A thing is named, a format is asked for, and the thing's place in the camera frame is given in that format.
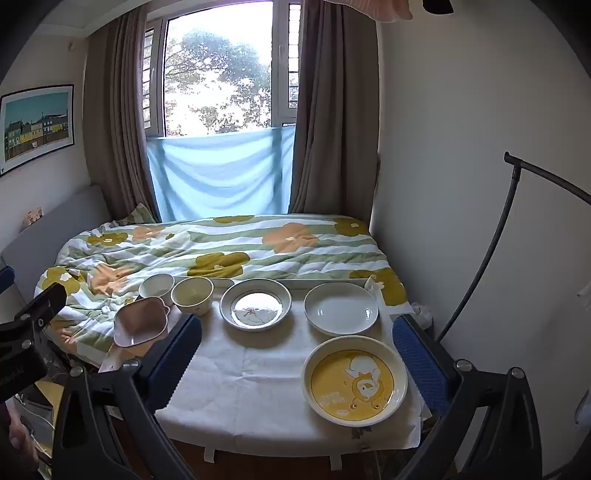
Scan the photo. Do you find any wall poster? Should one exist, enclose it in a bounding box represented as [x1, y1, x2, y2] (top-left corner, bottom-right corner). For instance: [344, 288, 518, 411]
[0, 84, 75, 177]

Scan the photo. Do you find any green patterned pillow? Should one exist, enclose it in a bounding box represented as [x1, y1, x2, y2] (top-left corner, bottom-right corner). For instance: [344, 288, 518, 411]
[122, 202, 155, 227]

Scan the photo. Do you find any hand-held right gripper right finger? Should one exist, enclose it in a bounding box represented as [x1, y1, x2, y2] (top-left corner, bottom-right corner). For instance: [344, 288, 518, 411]
[392, 315, 543, 480]

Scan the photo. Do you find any brown curtain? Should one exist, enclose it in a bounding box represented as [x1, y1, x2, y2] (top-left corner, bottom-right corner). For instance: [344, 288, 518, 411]
[288, 0, 382, 215]
[83, 7, 162, 227]

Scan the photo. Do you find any crumpled white bag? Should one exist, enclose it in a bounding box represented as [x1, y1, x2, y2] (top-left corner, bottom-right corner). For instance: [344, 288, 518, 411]
[410, 302, 433, 329]

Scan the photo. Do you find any white bowl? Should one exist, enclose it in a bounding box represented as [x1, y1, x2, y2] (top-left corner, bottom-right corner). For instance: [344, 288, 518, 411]
[139, 273, 175, 301]

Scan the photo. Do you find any window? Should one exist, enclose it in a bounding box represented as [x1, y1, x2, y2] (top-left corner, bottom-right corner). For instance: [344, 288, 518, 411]
[144, 0, 302, 139]

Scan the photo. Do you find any white tablecloth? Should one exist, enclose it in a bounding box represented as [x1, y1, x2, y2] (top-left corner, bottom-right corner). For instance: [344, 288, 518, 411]
[99, 277, 426, 450]

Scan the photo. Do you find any grey rimmed plate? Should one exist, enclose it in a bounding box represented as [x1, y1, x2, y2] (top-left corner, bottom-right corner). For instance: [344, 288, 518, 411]
[220, 278, 293, 332]

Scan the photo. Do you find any floral blanket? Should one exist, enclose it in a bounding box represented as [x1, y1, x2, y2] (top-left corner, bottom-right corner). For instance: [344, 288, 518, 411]
[34, 215, 409, 370]

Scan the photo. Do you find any yellow flat object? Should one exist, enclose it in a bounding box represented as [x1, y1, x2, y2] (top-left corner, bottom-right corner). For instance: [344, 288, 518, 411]
[25, 382, 66, 446]

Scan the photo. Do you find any black cable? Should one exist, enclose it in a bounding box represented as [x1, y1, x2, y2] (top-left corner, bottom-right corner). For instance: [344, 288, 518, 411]
[436, 151, 591, 342]

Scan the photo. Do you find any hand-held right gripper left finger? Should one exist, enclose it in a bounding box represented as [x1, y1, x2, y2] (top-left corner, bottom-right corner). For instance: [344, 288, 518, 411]
[53, 314, 204, 480]

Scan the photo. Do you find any cream bowl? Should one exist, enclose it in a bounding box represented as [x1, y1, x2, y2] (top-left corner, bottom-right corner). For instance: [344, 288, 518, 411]
[171, 277, 214, 317]

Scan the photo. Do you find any pink square bowl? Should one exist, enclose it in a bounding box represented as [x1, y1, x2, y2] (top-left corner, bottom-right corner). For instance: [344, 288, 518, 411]
[113, 296, 171, 348]

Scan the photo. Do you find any light blue cloth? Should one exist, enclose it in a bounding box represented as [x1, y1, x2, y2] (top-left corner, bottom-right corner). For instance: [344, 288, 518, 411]
[147, 126, 296, 222]

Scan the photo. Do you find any grey bed headboard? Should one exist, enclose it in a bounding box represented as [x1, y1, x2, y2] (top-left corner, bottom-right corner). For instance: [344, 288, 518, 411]
[0, 185, 112, 296]

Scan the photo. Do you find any person's left hand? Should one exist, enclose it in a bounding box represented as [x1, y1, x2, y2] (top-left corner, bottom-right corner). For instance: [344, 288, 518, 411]
[7, 413, 42, 472]

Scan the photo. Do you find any pink hanging cloth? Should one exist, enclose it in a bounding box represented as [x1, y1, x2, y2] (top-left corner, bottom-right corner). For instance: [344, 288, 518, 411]
[323, 0, 414, 22]

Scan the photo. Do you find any plain white plate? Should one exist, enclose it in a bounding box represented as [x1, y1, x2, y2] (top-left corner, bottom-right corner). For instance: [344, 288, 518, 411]
[304, 282, 379, 337]

